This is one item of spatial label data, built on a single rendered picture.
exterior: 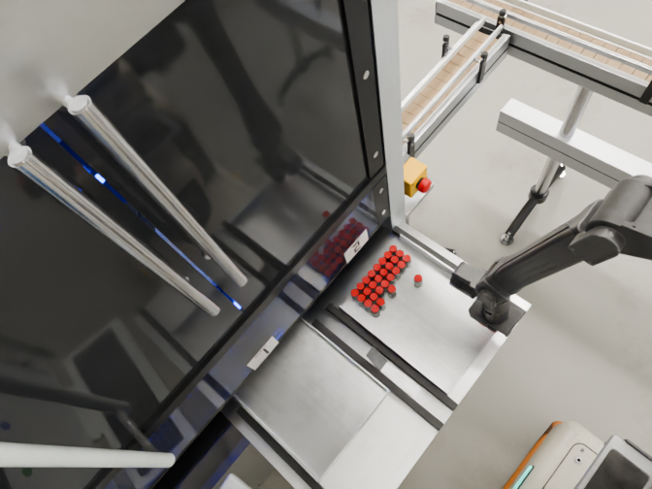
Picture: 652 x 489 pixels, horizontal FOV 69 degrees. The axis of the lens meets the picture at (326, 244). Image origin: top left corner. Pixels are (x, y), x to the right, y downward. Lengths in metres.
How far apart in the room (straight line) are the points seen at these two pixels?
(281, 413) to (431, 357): 0.39
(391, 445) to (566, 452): 0.81
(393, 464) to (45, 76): 1.02
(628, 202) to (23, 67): 0.64
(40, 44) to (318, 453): 1.01
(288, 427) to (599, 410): 1.35
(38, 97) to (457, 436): 1.89
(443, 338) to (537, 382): 0.98
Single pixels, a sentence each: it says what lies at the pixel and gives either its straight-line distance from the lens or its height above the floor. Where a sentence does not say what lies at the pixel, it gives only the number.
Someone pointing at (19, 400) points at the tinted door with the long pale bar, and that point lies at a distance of 0.74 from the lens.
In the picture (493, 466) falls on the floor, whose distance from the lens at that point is 2.11.
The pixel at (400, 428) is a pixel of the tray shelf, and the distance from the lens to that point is 1.21.
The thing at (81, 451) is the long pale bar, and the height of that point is 1.46.
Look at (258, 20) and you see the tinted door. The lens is 0.61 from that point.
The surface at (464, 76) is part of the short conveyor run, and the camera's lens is 1.61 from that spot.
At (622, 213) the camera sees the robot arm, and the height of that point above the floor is 1.54.
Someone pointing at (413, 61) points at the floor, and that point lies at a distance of 2.98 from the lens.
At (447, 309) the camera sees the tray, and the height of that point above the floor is 0.88.
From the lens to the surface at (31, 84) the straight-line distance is 0.48.
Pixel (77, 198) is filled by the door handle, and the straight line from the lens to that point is 0.47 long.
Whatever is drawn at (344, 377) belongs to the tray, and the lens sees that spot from 1.23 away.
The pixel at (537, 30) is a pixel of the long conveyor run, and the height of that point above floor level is 0.93.
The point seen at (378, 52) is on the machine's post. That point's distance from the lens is 0.83.
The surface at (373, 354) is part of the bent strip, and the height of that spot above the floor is 0.93.
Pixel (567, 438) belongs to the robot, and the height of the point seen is 0.28.
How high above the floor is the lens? 2.09
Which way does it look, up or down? 63 degrees down
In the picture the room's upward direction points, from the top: 21 degrees counter-clockwise
